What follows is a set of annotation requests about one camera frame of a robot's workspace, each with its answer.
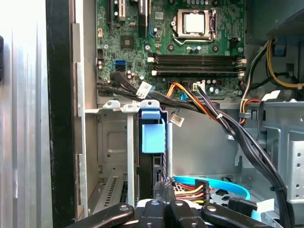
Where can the CPU socket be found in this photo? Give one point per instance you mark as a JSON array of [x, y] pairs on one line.
[[213, 23]]

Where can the blue SATA port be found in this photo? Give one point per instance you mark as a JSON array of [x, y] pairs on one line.
[[120, 62]]

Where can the metal socket cover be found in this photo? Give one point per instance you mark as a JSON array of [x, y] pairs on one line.
[[180, 23]]

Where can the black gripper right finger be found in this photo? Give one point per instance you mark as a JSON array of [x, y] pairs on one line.
[[180, 213]]

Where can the black RAM slot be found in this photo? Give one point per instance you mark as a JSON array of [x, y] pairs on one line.
[[194, 73], [194, 56], [194, 68], [194, 61]]

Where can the grey power supply unit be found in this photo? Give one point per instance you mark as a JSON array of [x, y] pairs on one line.
[[266, 14]]

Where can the silver optical drive cage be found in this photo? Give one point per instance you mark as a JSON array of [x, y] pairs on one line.
[[294, 166]]

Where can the green motherboard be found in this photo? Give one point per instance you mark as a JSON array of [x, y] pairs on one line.
[[140, 50]]

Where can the silver disk bay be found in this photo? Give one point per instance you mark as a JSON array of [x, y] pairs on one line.
[[130, 154]]

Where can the black graphics card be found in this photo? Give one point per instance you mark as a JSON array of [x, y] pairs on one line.
[[142, 14]]

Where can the hard disk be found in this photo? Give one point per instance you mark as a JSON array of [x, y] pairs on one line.
[[153, 137]]

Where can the black expansion slot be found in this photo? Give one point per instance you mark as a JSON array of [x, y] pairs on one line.
[[109, 12]]

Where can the white expansion slot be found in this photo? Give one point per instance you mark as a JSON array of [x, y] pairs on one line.
[[122, 9]]

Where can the silver CPU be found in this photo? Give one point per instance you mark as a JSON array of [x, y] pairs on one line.
[[194, 22]]

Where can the black PC case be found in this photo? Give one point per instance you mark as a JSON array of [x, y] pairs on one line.
[[59, 95]]

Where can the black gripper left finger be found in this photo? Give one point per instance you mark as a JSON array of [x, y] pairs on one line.
[[152, 213]]

